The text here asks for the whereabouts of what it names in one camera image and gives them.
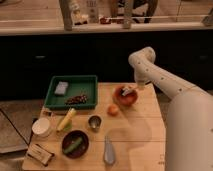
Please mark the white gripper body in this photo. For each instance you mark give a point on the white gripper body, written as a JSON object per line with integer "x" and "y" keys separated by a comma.
{"x": 140, "y": 85}

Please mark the white dish brush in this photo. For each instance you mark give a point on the white dish brush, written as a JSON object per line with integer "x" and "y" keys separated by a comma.
{"x": 127, "y": 90}

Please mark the red bowl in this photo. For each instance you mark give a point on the red bowl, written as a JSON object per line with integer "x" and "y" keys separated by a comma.
{"x": 126, "y": 100}

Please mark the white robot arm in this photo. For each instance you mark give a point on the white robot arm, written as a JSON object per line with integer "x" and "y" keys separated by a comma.
{"x": 189, "y": 128}

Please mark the dark brown bowl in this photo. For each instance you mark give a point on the dark brown bowl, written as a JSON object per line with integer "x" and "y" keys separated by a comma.
{"x": 81, "y": 149}

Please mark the orange fruit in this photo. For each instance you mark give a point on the orange fruit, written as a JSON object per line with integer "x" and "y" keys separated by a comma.
{"x": 112, "y": 110}

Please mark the small metal cup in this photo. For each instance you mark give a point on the small metal cup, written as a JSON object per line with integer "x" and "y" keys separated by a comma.
{"x": 94, "y": 123}

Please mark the brown grape bunch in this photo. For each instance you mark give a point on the brown grape bunch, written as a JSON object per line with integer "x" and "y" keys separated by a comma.
{"x": 76, "y": 100}

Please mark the yellow corn cob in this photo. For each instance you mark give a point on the yellow corn cob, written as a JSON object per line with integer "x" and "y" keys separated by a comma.
{"x": 66, "y": 119}

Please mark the green plastic tray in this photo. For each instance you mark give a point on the green plastic tray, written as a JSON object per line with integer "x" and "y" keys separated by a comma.
{"x": 77, "y": 85}

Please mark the grey sponge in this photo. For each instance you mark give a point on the grey sponge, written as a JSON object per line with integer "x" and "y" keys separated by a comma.
{"x": 61, "y": 88}

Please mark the green cucumber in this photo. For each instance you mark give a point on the green cucumber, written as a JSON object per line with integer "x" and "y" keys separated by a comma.
{"x": 73, "y": 145}

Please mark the white round container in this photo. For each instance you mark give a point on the white round container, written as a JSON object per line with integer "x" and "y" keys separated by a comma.
{"x": 41, "y": 127}

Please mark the brown white rectangular box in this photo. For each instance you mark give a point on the brown white rectangular box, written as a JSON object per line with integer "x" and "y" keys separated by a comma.
{"x": 40, "y": 154}

